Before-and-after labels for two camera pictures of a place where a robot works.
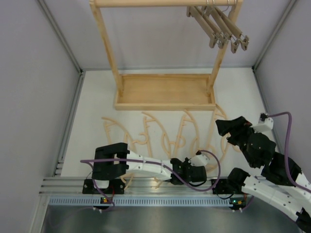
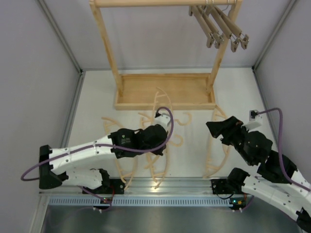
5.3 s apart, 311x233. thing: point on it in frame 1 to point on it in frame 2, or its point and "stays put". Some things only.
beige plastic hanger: x=180 y=129 to x=157 y=95
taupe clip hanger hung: x=244 y=39 stays put
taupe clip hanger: x=192 y=11 stays put
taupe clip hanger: x=234 y=41 stays put
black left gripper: x=185 y=162 to x=159 y=151
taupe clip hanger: x=224 y=38 to x=216 y=37
